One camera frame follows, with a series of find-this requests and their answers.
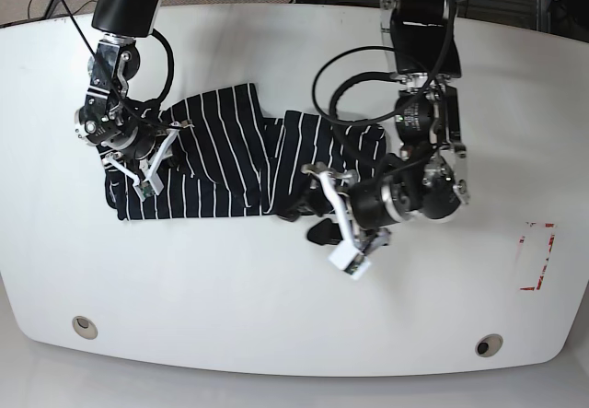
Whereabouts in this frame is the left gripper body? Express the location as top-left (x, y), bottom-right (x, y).
top-left (301, 162), bottom-right (423, 259)

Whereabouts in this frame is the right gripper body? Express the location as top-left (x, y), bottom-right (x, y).
top-left (75, 108), bottom-right (192, 192)

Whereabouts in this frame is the navy white striped t-shirt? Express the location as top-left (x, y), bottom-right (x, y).
top-left (105, 83), bottom-right (375, 220)

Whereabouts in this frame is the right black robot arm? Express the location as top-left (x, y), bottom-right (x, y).
top-left (75, 0), bottom-right (191, 200)

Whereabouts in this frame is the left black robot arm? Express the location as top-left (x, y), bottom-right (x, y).
top-left (281, 0), bottom-right (469, 278)

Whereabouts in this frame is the red tape corner marking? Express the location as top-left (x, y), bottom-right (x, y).
top-left (515, 221), bottom-right (557, 292)

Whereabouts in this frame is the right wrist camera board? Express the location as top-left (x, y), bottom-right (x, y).
top-left (133, 181), bottom-right (163, 202)

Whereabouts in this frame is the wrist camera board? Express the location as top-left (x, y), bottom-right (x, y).
top-left (133, 181), bottom-right (163, 202)
top-left (328, 240), bottom-right (371, 280)

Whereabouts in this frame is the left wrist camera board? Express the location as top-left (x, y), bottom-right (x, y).
top-left (328, 240), bottom-right (371, 280)

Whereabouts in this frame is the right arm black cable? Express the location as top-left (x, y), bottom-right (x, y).
top-left (50, 0), bottom-right (176, 128)

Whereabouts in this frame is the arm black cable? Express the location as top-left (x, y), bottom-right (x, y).
top-left (311, 0), bottom-right (461, 128)
top-left (50, 0), bottom-right (176, 128)

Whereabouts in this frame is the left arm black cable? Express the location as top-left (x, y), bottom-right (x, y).
top-left (311, 0), bottom-right (461, 128)

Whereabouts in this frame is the right table cable grommet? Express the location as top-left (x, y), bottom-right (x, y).
top-left (475, 333), bottom-right (503, 358)

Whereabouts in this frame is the table cable grommet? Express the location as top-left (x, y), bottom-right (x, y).
top-left (475, 333), bottom-right (503, 358)
top-left (72, 316), bottom-right (98, 340)

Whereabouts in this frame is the left table cable grommet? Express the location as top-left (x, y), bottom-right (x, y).
top-left (72, 316), bottom-right (98, 340)

